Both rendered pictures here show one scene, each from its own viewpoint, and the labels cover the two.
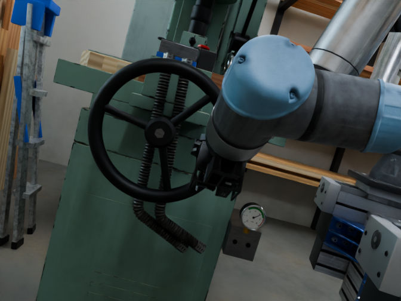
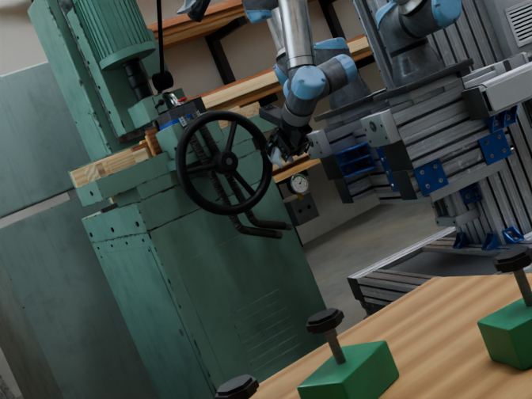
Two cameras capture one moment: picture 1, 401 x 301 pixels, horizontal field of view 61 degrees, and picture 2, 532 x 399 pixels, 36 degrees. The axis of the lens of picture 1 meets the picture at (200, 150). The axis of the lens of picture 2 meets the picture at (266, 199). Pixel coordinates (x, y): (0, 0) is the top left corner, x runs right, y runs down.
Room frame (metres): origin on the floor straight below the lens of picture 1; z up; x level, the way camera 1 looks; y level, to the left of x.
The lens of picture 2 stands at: (-1.37, 0.97, 0.88)
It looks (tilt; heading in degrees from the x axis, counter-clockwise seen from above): 5 degrees down; 335
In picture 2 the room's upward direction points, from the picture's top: 22 degrees counter-clockwise
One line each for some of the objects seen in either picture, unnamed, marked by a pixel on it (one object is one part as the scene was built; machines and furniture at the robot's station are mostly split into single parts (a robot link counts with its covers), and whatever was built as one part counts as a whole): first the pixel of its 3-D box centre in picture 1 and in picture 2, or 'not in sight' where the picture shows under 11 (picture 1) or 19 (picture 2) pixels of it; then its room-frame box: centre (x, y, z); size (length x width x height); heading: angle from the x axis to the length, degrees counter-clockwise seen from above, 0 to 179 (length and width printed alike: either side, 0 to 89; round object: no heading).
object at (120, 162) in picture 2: not in sight; (188, 135); (1.02, 0.02, 0.92); 0.55 x 0.02 x 0.04; 93
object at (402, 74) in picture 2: not in sight; (414, 62); (0.54, -0.53, 0.87); 0.15 x 0.15 x 0.10
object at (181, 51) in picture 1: (188, 55); (181, 112); (0.82, 0.09, 0.99); 0.13 x 0.11 x 0.06; 93
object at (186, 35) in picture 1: (192, 53); (150, 113); (1.03, 0.10, 1.03); 0.14 x 0.07 x 0.09; 3
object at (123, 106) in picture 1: (171, 121); (184, 172); (0.95, 0.10, 0.82); 0.40 x 0.21 x 0.04; 93
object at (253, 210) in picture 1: (250, 218); (298, 187); (0.82, -0.17, 0.65); 0.06 x 0.04 x 0.08; 93
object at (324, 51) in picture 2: not in sight; (332, 58); (1.04, -0.59, 0.98); 0.13 x 0.12 x 0.14; 49
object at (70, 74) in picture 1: (175, 104); (184, 154); (0.91, 0.10, 0.87); 0.61 x 0.30 x 0.06; 93
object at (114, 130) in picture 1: (170, 137); (171, 198); (1.14, 0.11, 0.76); 0.57 x 0.45 x 0.09; 3
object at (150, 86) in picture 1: (178, 85); (189, 135); (0.82, 0.09, 0.91); 0.15 x 0.14 x 0.09; 93
